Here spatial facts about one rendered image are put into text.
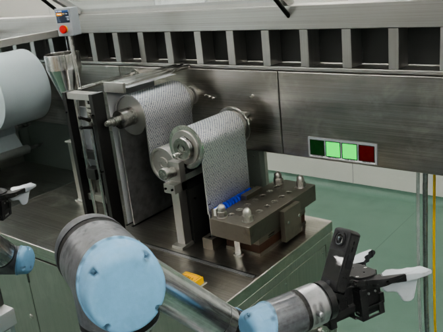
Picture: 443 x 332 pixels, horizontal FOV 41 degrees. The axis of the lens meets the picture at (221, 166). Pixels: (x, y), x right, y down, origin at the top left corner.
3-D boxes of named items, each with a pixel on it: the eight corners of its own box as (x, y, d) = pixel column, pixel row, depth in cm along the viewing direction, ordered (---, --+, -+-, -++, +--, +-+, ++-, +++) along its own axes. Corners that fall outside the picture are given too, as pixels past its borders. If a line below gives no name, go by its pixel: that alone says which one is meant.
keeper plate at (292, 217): (281, 241, 199) (279, 211, 195) (296, 229, 206) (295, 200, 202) (287, 242, 197) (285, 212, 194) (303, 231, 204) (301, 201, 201)
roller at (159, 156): (152, 178, 210) (147, 145, 206) (199, 156, 228) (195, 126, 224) (177, 183, 202) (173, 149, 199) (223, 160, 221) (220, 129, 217)
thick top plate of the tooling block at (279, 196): (211, 235, 195) (209, 218, 193) (278, 193, 224) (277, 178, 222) (250, 245, 185) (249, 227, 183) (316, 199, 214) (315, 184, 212)
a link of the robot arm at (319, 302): (285, 284, 107) (312, 298, 100) (306, 276, 109) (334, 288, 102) (291, 322, 109) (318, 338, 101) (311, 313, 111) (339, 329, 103)
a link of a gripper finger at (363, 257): (362, 273, 124) (351, 292, 116) (359, 246, 122) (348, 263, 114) (377, 273, 122) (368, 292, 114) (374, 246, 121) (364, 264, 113)
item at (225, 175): (207, 214, 199) (201, 161, 193) (248, 190, 216) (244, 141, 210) (208, 214, 198) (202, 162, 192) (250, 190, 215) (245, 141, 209)
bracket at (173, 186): (171, 248, 204) (159, 164, 195) (183, 241, 209) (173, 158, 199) (182, 251, 201) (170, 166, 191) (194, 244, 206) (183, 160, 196)
